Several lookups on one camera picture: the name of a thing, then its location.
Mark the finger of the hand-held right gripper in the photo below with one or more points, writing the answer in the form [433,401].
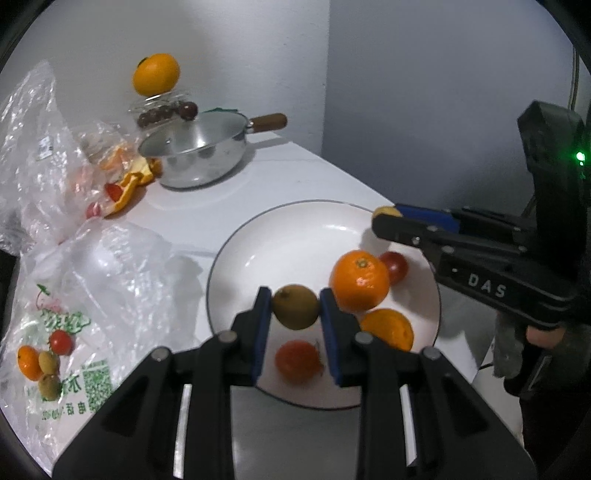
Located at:
[425,214]
[411,235]

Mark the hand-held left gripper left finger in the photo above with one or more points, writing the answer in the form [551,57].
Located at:
[261,337]

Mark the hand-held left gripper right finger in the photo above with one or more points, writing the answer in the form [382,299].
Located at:
[330,337]

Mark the red cherry tomato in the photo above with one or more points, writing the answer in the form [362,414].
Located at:
[298,360]
[61,341]
[93,210]
[112,190]
[395,267]

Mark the green-brown kiwi fruit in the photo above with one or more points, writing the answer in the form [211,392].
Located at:
[295,307]

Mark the small mandarin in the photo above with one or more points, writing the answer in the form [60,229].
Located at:
[388,327]
[360,286]
[27,362]

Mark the white plate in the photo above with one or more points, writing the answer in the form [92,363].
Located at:
[286,244]

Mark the printed clear plastic bag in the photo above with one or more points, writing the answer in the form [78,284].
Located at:
[115,277]

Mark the person's right forearm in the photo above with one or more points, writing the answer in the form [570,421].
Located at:
[554,429]

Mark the person's right hand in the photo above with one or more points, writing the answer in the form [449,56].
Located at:
[545,338]

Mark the orange peel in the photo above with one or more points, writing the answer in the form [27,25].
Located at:
[131,180]

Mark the small kiwi fruit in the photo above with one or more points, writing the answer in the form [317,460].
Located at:
[50,385]

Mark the glass jar of dates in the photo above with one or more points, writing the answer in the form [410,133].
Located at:
[164,110]

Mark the large orange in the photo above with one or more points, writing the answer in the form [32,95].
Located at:
[156,74]

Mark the crumpled clear plastic bag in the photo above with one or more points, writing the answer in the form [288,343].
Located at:
[32,138]

